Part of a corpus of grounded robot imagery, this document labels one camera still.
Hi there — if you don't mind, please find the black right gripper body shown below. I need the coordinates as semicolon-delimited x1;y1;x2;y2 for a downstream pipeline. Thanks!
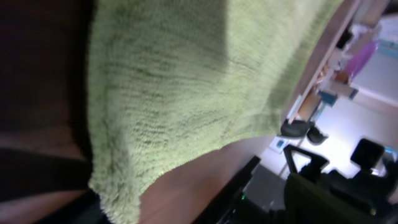
284;174;377;224

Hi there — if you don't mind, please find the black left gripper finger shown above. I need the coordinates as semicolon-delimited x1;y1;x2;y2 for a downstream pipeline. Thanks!
1;148;92;202

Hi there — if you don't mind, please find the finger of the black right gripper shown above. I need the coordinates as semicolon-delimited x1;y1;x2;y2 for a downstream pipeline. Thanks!
283;144;330;174

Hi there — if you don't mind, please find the light green microfiber cloth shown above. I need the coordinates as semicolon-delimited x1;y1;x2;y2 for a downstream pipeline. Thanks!
87;0;340;223

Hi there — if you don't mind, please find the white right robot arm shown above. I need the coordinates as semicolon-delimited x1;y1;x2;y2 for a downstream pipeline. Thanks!
284;138;397;223

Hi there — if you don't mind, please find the purple crumpled cloth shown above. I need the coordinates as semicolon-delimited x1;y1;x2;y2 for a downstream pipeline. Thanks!
344;40;379;80

